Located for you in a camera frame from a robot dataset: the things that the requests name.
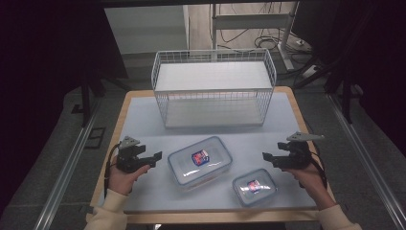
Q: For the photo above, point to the small clear blue-rimmed food container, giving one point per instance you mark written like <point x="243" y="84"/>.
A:
<point x="265" y="191"/>

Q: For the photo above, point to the white metal stand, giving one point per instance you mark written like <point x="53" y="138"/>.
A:
<point x="252" y="20"/>

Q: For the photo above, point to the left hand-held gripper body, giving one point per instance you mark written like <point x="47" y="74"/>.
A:
<point x="129" y="159"/>

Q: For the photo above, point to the black stand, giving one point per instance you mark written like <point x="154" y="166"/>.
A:
<point x="346" y="96"/>
<point x="85" y="99"/>

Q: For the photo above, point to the aluminium rail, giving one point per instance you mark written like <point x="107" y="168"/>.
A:
<point x="367" y="159"/>
<point x="67" y="172"/>

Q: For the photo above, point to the person's right hand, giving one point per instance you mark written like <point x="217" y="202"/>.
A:
<point x="309" y="182"/>

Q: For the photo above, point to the person's left hand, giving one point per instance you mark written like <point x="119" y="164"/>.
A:
<point x="123" y="182"/>

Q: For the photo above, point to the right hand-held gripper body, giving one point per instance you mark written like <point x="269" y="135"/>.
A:
<point x="297" y="156"/>

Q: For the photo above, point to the black floor bracket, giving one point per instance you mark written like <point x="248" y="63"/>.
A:
<point x="95" y="138"/>

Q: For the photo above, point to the large clear blue-rimmed food container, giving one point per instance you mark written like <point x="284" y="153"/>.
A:
<point x="214" y="159"/>

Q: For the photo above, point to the white power strip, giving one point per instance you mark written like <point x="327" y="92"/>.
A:
<point x="309" y="72"/>

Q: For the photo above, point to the white cabinet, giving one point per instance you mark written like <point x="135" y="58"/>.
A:
<point x="146" y="28"/>

